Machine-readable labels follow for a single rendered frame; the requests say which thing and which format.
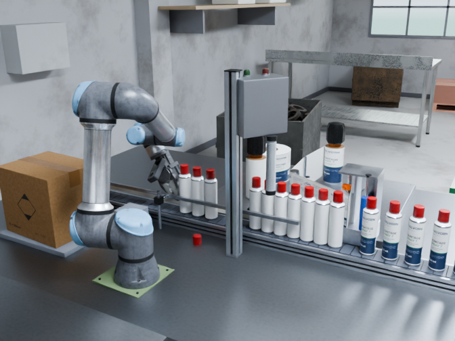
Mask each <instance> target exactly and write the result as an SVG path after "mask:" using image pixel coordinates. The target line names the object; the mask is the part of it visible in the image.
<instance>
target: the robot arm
mask: <svg viewBox="0 0 455 341"><path fill-rule="evenodd" d="M72 109H73V112H74V115H75V116H77V117H79V123H80V124H81V125H82V126H83V128H84V148H83V200H82V202H81V203H80V204H79V205H78V206H77V210H76V211H74V212H73V214H72V215H71V220H70V224H69V230H70V236H71V238H72V240H73V241H74V242H75V244H77V245H79V246H85V247H88V248H91V247H92V248H105V249H111V250H118V261H117V264H116V269H115V271H114V280H115V283H116V284H117V285H118V286H120V287H122V288H126V289H130V290H137V289H142V288H147V287H149V286H151V285H153V284H155V283H156V282H157V281H158V280H159V278H160V269H159V266H158V265H157V262H156V259H155V257H154V244H153V226H152V218H151V216H150V215H149V214H148V213H147V212H145V211H143V210H140V209H136V208H128V209H122V210H120V211H118V212H117V213H116V214H114V206H113V205H111V203H110V202H109V197H110V154H111V132H112V128H113V127H114V126H116V120H117V119H127V120H135V121H137V122H136V123H135V124H134V126H132V127H131V128H129V129H128V131H127V134H126V138H127V141H128V142H129V143H130V144H132V145H143V146H144V148H145V149H146V151H147V153H148V155H149V157H151V158H150V159H151V160H154V159H155V160H156V161H155V163H154V165H153V167H152V170H151V172H150V174H149V176H148V181H149V182H150V183H153V182H155V181H157V180H158V183H159V185H160V187H161V188H162V189H163V190H164V191H165V192H166V193H167V194H173V195H177V196H179V183H178V181H177V177H176V176H178V175H179V174H180V170H179V169H178V167H177V165H178V166H179V164H178V162H174V161H173V159H172V157H171V155H170V153H169V151H168V150H167V151H165V147H164V146H171V147H181V146H183V144H184V141H185V131H184V130H183V129H182V128H178V127H177V128H175V127H174V126H173V125H172V124H171V123H170V122H169V121H168V119H167V118H166V117H165V115H164V114H163V113H162V112H161V111H160V110H159V105H158V102H157V101H156V100H155V99H154V98H153V97H152V96H151V95H150V94H149V93H148V92H146V91H144V90H143V89H141V88H139V87H137V86H135V85H132V84H130V83H113V82H99V81H85V82H82V83H81V84H79V85H78V87H77V88H76V90H75V92H74V95H73V98H72ZM179 168H180V166H179ZM168 180H169V181H170V180H171V181H170V182H169V181H168Z"/></svg>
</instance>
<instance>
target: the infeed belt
mask: <svg viewBox="0 0 455 341"><path fill-rule="evenodd" d="M109 200H112V201H116V202H121V203H125V204H127V203H129V202H130V203H134V204H139V205H142V206H148V209H151V210H156V211H158V205H157V204H154V200H150V199H146V198H141V197H137V196H131V195H128V194H122V193H119V192H115V191H110V197H109ZM160 210H161V212H165V213H169V214H174V215H177V216H181V217H186V218H189V219H194V220H198V221H203V222H207V223H212V224H216V225H221V226H224V227H225V216H223V215H220V214H218V218H217V219H215V220H207V219H205V212H204V216H203V217H193V216H192V212H191V213H190V214H182V213H180V207H179V206H177V205H174V204H168V203H163V204H161V205H160ZM242 230H243V231H247V232H251V233H256V234H259V235H264V236H268V237H273V238H277V239H280V240H285V241H289V242H294V243H298V244H303V245H306V246H311V247H315V248H320V249H324V250H329V251H333V252H338V253H341V254H346V255H350V256H355V257H359V258H364V259H367V260H373V261H376V262H380V263H385V264H388V265H393V266H397V267H402V268H406V269H411V270H415V271H420V272H423V273H428V274H432V275H437V276H441V277H446V278H449V279H455V275H454V274H453V268H454V266H451V265H449V267H448V265H446V267H445V271H443V272H434V271H432V270H430V269H429V268H428V264H429V261H428V260H425V261H424V260H423V259H421V262H420V266H417V267H411V266H409V265H407V264H406V263H405V262H404V259H405V255H401V256H400V254H397V260H395V261H387V260H384V259H382V257H381V255H382V250H377V249H375V254H374V255H373V256H364V255H362V254H360V246H355V245H351V244H346V243H343V244H342V247H341V248H330V247H329V246H328V244H326V245H325V246H319V245H316V244H314V242H313V241H312V242H302V241H301V240H300V238H299V239H295V240H294V239H290V238H288V237H287V235H286V236H283V237H279V236H276V235H274V233H263V232H262V231H261V230H252V229H250V228H249V221H245V220H242Z"/></svg>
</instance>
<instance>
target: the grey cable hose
mask: <svg viewBox="0 0 455 341"><path fill-rule="evenodd" d="M266 140H267V147H266V148H267V149H266V152H267V153H266V155H267V157H266V159H267V161H266V163H267V164H266V189H265V194H266V195H267V196H274V195H275V194H276V144H277V142H276V141H277V135H275V134H273V135H266Z"/></svg>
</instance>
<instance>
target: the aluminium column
mask: <svg viewBox="0 0 455 341"><path fill-rule="evenodd" d="M238 78H242V70H241V69H228V70H224V110H225V229H226V256H231V257H234V258H238V257H239V256H240V255H241V254H242V137H240V136H238Z"/></svg>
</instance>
